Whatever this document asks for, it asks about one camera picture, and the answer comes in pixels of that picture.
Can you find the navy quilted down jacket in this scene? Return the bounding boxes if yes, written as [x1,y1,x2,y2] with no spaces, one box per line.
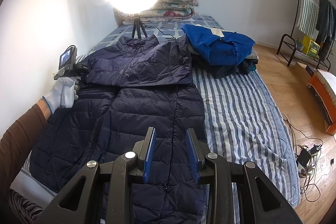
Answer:
[30,36,207,223]

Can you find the left forearm brown sleeve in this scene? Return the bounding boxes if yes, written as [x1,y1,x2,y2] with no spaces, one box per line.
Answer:
[1,99,51,200]

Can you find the black clothes rack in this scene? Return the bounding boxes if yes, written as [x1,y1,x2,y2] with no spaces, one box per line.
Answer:
[276,0,335,72]

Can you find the dark clothes on rack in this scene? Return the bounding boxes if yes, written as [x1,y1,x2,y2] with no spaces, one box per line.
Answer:
[315,0,335,61]

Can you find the left hand white glove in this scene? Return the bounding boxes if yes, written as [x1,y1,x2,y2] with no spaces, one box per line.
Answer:
[42,77,80,114]

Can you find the striped blue white quilt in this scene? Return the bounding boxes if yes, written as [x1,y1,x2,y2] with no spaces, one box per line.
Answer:
[10,54,301,224]

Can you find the black tripod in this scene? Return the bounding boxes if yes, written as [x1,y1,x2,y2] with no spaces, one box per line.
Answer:
[131,14,148,39]

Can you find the blue checkered bed sheet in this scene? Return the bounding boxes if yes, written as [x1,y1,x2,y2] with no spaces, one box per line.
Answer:
[88,14,224,54]

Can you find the blue garment on pile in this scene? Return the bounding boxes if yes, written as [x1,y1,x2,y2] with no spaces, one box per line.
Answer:
[181,24,255,66]

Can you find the folded floral quilt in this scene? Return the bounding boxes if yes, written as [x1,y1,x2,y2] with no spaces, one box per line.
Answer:
[117,0,199,22]

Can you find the orange box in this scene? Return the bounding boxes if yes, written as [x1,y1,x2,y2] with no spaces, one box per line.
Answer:
[307,69,335,135]

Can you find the yellow box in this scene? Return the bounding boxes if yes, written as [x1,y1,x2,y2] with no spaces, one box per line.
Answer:
[302,35,320,59]

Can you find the striped cloth on rack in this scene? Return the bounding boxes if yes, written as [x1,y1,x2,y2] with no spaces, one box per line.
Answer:
[295,0,319,38]

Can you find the black power cable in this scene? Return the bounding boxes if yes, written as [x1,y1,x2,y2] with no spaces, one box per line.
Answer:
[142,17,195,42]

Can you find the floor cables and adapters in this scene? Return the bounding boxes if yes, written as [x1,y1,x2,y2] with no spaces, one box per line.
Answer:
[280,112,336,204]

